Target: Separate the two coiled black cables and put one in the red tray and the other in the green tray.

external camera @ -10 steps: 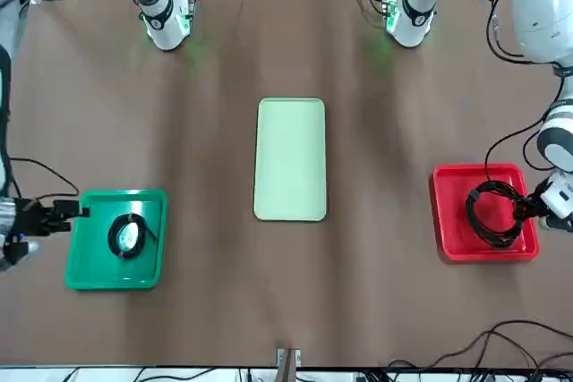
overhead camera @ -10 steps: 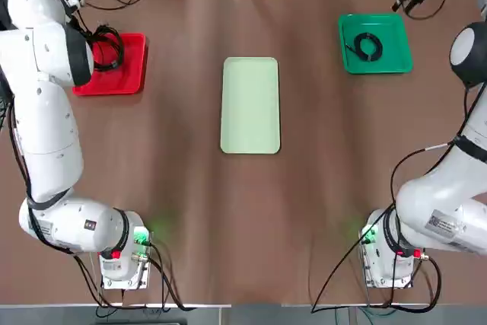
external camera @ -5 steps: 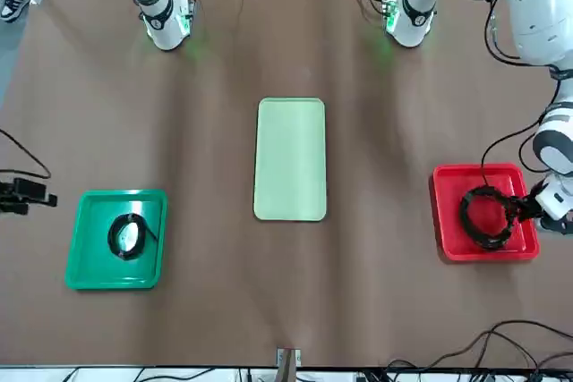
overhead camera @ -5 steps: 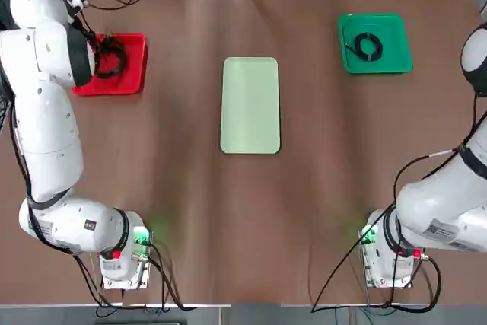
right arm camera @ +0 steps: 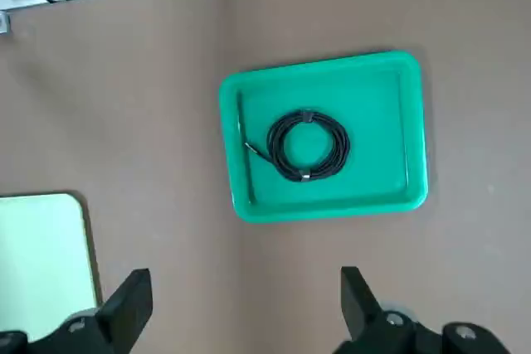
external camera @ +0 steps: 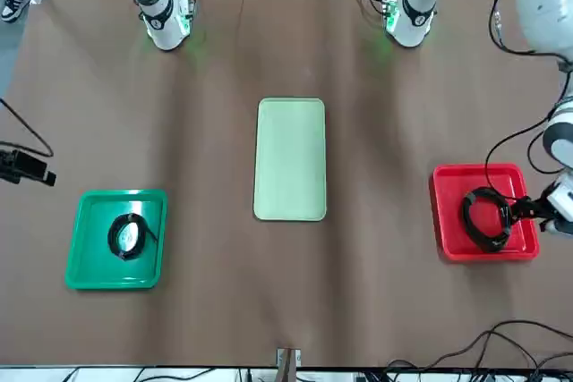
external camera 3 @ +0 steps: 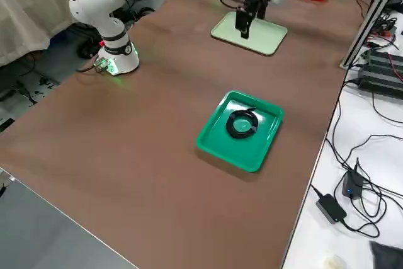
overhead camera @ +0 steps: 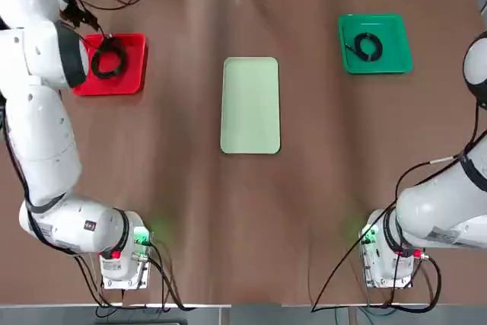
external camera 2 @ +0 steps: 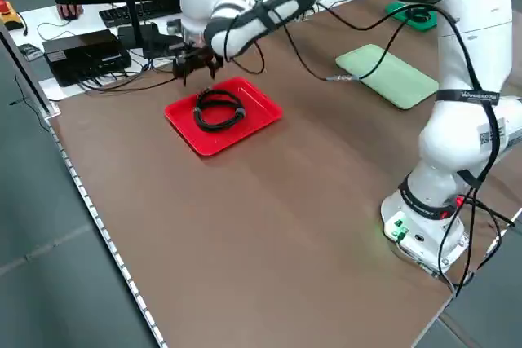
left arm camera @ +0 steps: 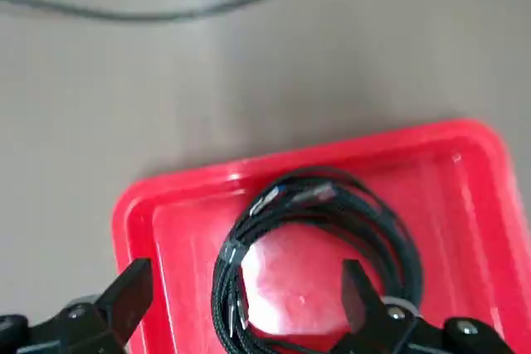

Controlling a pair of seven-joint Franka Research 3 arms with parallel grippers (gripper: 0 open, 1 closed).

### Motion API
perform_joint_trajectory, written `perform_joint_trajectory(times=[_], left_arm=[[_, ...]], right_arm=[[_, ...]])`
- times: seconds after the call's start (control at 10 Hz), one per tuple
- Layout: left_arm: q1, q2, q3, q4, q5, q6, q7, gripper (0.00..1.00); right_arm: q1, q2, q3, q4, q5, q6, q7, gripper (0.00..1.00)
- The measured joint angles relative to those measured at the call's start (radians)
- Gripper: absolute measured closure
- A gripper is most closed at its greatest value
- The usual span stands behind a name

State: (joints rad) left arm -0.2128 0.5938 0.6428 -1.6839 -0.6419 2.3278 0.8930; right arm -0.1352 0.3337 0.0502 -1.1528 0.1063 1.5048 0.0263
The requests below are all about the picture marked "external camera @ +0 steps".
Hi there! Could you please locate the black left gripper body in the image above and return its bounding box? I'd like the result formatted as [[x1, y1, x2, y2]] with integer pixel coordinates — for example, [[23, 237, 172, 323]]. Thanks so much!
[[532, 195, 559, 232]]

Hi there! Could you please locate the red plastic tray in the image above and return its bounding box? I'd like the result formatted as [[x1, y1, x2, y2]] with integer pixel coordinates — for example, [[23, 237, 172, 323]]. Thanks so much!
[[430, 163, 540, 262]]

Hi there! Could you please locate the pale green flat tray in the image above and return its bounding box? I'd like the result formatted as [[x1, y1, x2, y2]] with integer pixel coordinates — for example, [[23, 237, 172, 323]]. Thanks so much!
[[252, 97, 328, 223]]

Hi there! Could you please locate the green plastic tray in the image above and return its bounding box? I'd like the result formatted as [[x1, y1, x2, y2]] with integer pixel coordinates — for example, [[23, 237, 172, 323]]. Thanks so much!
[[64, 188, 169, 291]]

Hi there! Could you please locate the person's foot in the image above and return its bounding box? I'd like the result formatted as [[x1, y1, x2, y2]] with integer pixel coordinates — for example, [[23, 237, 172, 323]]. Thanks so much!
[[0, 0, 30, 24]]

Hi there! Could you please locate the black cable bundle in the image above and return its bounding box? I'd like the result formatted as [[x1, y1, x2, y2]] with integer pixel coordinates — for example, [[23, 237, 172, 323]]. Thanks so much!
[[384, 319, 573, 382]]

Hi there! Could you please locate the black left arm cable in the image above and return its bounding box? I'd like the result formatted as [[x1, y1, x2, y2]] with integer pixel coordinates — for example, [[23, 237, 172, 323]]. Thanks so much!
[[485, 0, 573, 204]]

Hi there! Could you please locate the aluminium frame post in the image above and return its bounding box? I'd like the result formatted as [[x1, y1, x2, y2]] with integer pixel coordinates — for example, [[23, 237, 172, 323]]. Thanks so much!
[[276, 347, 302, 382]]

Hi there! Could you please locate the black side camera on mount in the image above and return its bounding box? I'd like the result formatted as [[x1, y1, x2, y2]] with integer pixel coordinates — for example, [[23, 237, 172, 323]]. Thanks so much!
[[0, 148, 57, 187]]

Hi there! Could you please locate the black side camera cable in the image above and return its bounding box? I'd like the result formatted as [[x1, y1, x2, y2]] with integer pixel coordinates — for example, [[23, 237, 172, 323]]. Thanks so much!
[[0, 98, 56, 157]]

